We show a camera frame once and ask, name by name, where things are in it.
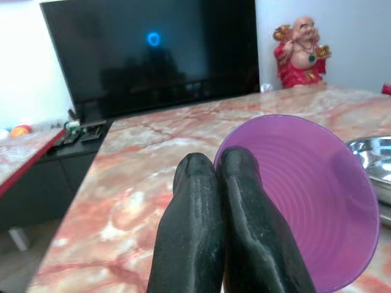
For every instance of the black remote control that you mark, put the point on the black remote control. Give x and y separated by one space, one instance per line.
91 133

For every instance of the red object at table edge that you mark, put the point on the red object at table edge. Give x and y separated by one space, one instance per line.
386 89

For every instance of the orange toy ball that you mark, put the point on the orange toy ball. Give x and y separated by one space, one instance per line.
20 130

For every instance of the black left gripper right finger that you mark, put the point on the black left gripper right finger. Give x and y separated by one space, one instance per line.
253 226

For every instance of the black low TV cabinet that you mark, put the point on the black low TV cabinet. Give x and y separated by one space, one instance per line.
46 177

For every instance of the white green small device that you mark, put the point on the white green small device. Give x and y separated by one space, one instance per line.
72 125

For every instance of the red laughing Buddha statue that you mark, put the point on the red laughing Buddha statue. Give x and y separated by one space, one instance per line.
301 55

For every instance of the shiny steel bowl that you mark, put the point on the shiny steel bowl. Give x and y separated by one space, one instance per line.
371 164

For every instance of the white small box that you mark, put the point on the white small box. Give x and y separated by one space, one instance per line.
266 87

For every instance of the marble side table red edge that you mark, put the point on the marble side table red edge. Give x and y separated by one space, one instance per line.
21 152

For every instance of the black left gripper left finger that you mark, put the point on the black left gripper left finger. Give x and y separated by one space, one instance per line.
189 219

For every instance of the purple plastic cup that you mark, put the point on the purple plastic cup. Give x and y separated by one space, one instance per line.
308 195

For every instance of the black flat screen television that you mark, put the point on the black flat screen television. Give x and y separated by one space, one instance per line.
152 55

